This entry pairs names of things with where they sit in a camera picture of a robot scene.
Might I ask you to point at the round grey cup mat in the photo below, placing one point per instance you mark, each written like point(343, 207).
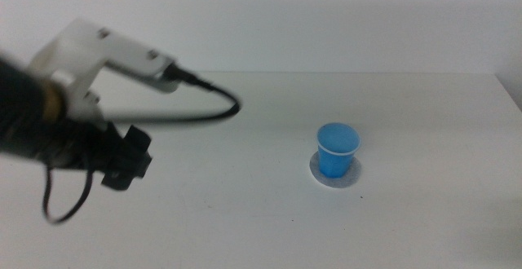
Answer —
point(354, 176)

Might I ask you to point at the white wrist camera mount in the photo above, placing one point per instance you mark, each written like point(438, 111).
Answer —
point(102, 53)

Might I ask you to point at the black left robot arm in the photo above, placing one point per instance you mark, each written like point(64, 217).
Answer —
point(20, 114)

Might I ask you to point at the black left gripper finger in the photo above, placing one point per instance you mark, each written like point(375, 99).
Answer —
point(138, 140)
point(124, 173)

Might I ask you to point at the blue plastic cup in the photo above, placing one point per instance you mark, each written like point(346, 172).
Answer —
point(337, 155)

